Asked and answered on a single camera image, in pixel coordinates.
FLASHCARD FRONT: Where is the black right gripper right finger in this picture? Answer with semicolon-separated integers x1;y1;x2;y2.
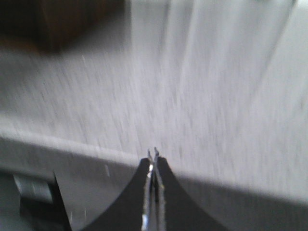
154;147;228;231

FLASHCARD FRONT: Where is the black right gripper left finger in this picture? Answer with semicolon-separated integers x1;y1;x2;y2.
83;152;154;231

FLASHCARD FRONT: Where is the dark wooden drawer cabinet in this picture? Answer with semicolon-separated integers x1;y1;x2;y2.
0;0;126;53

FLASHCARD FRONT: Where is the black oven under counter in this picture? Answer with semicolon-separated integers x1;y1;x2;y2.
13;173;72;231

